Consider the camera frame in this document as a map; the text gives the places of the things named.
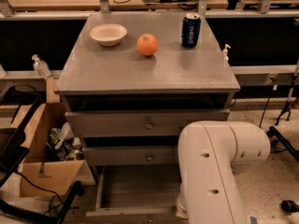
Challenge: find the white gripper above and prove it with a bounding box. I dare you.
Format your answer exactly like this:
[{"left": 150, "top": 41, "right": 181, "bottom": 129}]
[{"left": 176, "top": 186, "right": 188, "bottom": 219}]

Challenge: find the grey bottom drawer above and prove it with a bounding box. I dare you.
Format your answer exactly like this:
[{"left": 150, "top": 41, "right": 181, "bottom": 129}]
[{"left": 86, "top": 164, "right": 180, "bottom": 224}]

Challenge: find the grey drawer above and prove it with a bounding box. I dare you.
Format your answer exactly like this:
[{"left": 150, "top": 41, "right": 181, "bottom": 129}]
[
  {"left": 65, "top": 109, "right": 229, "bottom": 137},
  {"left": 83, "top": 146, "right": 178, "bottom": 166},
  {"left": 86, "top": 164, "right": 180, "bottom": 224}
]

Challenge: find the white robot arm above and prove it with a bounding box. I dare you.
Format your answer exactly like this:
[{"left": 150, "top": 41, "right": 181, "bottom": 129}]
[{"left": 177, "top": 121, "right": 270, "bottom": 224}]

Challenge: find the grey middle drawer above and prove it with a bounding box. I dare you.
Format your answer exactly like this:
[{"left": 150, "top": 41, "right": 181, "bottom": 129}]
[{"left": 83, "top": 146, "right": 178, "bottom": 166}]

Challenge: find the grey top drawer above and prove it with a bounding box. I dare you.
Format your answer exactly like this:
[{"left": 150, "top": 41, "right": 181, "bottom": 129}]
[{"left": 65, "top": 109, "right": 229, "bottom": 137}]

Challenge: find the grey wooden drawer cabinet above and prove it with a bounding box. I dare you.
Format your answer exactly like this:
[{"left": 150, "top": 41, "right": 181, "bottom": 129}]
[{"left": 54, "top": 11, "right": 242, "bottom": 188}]

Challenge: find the black caster wheel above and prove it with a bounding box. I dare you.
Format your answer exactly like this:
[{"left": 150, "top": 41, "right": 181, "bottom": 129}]
[{"left": 281, "top": 200, "right": 299, "bottom": 214}]

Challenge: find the black stand right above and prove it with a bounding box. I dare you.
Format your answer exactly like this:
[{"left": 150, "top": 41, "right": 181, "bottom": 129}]
[{"left": 267, "top": 126, "right": 299, "bottom": 161}]

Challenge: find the black stand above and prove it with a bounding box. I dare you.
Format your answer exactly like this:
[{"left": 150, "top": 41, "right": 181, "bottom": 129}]
[
  {"left": 0, "top": 85, "right": 83, "bottom": 224},
  {"left": 267, "top": 126, "right": 299, "bottom": 161}
]

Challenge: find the brown cardboard box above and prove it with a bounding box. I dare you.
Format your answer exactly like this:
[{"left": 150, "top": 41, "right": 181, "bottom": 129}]
[{"left": 0, "top": 77, "right": 97, "bottom": 198}]

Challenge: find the black tripod leg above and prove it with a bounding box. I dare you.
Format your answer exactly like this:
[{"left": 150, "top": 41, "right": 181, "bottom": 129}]
[{"left": 275, "top": 59, "right": 299, "bottom": 126}]

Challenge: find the white pump bottle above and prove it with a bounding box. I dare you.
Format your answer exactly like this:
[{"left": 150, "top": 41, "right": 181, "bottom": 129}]
[{"left": 222, "top": 44, "right": 231, "bottom": 62}]

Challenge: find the orange fruit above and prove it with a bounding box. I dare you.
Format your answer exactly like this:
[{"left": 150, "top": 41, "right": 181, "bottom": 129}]
[{"left": 136, "top": 34, "right": 158, "bottom": 56}]

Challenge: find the black stand left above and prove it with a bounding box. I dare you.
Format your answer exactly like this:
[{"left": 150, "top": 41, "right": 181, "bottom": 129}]
[{"left": 0, "top": 85, "right": 83, "bottom": 224}]

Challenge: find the blue Pepsi can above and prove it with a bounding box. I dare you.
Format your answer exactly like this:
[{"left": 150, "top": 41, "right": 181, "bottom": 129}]
[{"left": 181, "top": 13, "right": 201, "bottom": 48}]

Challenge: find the white bowl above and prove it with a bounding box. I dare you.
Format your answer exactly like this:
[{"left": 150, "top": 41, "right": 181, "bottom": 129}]
[{"left": 90, "top": 23, "right": 127, "bottom": 47}]

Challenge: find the clear sanitizer bottle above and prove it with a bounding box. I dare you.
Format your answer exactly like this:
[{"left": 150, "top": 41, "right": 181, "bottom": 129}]
[{"left": 32, "top": 54, "right": 51, "bottom": 78}]

